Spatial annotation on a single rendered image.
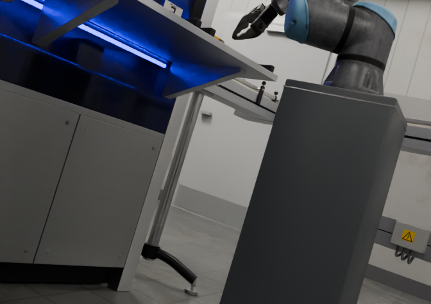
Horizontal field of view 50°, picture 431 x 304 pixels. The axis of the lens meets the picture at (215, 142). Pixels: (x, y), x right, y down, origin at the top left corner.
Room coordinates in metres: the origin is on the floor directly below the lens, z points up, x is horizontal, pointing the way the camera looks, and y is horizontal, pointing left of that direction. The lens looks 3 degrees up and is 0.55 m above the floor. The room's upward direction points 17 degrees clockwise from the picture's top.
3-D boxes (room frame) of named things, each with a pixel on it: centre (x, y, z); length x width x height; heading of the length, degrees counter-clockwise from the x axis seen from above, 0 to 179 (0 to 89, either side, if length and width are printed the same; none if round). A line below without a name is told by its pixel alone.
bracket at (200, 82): (1.55, 0.10, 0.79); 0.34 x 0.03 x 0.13; 46
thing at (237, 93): (2.11, 0.03, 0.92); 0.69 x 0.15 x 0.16; 136
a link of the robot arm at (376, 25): (1.10, -0.27, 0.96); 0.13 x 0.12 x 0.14; 92
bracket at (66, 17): (1.19, 0.45, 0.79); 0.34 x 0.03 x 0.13; 46
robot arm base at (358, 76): (1.10, -0.28, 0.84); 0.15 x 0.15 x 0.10
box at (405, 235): (1.77, -0.83, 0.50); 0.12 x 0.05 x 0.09; 46
